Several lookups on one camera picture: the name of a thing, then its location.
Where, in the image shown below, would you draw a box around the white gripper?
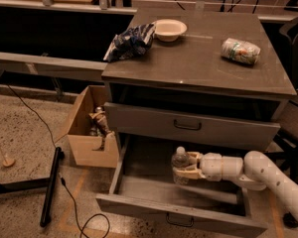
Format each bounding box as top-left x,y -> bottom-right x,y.
173,152 -> 223,181

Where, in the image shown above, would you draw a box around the clear plastic water bottle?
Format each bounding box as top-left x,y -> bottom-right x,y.
171,147 -> 189,185

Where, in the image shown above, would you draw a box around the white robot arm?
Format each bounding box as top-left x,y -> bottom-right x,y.
171,147 -> 298,221

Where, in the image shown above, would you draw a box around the grey open lower drawer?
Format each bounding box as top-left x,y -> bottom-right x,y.
96,135 -> 267,238

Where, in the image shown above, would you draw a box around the grey upper drawer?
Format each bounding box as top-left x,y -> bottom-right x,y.
104,102 -> 280,151

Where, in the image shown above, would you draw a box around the grey drawer cabinet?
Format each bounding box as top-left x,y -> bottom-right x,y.
100,8 -> 298,154

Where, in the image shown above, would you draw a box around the black office chair base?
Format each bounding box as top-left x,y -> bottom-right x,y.
264,132 -> 298,229

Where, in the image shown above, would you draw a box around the crumpled items in box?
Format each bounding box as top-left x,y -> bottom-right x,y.
88,106 -> 114,150

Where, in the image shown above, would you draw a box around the cardboard box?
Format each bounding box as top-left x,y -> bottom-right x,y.
55,85 -> 119,168

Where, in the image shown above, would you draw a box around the white green snack can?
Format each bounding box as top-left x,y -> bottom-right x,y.
221,38 -> 261,65

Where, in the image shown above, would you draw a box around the blue white chip bag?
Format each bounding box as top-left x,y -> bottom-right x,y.
103,23 -> 156,62

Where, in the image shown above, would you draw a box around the white paper bowl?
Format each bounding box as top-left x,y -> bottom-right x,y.
155,19 -> 187,42

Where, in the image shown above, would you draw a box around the black metal stand leg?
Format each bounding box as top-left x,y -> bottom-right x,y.
0,147 -> 65,227

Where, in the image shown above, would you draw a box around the grey metal railing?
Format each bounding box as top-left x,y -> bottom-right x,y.
0,52 -> 107,82

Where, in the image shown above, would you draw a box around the black cable on floor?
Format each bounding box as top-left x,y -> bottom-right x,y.
4,82 -> 111,238

